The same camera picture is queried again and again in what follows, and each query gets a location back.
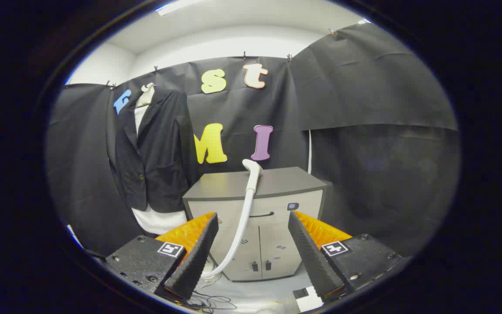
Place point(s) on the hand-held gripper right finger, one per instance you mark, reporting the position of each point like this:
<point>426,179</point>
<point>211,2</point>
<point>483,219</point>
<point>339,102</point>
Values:
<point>314,261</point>

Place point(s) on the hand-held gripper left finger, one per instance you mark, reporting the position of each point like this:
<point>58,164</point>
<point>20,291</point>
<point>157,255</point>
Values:
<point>192,261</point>

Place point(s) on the white shirt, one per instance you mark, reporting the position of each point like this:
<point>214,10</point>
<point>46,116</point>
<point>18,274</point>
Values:
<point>159,220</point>

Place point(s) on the white box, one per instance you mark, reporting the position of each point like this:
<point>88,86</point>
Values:
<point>310,301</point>

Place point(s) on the black backdrop cloth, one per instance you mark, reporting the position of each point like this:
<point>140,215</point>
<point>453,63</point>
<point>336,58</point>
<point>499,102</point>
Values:
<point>364,152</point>

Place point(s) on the black blazer jacket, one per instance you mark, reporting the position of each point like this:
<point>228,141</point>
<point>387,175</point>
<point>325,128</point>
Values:
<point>159,165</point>

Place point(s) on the grey cabinet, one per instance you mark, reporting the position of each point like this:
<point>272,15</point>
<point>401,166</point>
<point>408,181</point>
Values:
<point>277,183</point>

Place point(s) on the white clothes hanger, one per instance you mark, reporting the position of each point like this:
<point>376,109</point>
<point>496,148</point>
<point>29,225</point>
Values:
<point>146,93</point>

